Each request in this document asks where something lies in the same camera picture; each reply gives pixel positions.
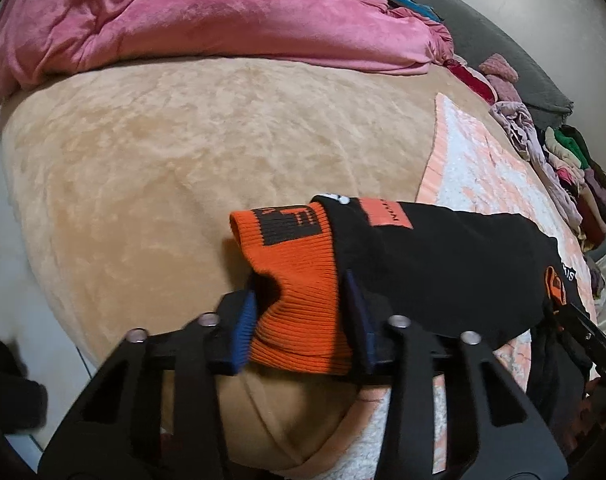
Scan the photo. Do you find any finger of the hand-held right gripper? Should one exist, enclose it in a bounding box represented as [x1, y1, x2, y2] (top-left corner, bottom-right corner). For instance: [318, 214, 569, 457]
[558, 305, 606, 386]

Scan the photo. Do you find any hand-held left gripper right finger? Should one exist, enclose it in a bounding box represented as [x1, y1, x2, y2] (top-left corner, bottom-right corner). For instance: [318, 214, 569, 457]
[342, 269, 569, 480]

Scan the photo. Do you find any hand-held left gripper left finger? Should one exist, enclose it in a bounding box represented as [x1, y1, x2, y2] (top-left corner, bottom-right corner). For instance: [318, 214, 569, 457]
[38, 290, 259, 480]

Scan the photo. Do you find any black and orange garment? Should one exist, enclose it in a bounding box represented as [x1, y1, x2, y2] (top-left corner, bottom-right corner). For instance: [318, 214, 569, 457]
[229, 194, 601, 441]

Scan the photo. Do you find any pile of assorted clothes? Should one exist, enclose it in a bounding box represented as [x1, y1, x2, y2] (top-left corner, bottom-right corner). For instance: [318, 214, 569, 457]
[489, 101, 584, 226]

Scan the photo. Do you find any beige plush blanket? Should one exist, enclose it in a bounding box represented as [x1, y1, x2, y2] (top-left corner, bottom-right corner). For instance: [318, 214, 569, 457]
[0, 55, 489, 476]

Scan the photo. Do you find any orange and white patterned towel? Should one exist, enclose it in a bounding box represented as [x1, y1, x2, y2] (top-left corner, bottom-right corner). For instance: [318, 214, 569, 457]
[303, 92, 604, 480]

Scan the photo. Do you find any dark cloth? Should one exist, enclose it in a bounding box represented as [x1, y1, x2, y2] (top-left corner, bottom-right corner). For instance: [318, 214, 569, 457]
[0, 310, 50, 436]

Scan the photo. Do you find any mauve knitted garment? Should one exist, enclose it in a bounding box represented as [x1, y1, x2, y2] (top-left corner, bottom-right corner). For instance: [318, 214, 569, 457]
[486, 75, 523, 105]

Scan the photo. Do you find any red cloth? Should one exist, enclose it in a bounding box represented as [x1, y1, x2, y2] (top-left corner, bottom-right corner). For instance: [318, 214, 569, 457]
[445, 57, 496, 105]

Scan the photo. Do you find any pink fluffy garment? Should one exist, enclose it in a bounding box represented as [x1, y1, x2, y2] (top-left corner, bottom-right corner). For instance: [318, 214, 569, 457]
[478, 54, 519, 83]

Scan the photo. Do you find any grey padded headboard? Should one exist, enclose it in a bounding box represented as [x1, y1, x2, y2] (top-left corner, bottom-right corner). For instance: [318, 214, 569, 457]
[340, 0, 576, 128]

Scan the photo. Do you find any pink velvet blanket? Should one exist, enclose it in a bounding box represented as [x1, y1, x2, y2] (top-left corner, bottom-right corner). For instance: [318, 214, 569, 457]
[0, 0, 454, 103]

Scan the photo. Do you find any blue cloth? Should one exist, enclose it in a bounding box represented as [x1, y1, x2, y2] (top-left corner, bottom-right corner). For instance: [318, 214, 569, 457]
[368, 0, 444, 23]

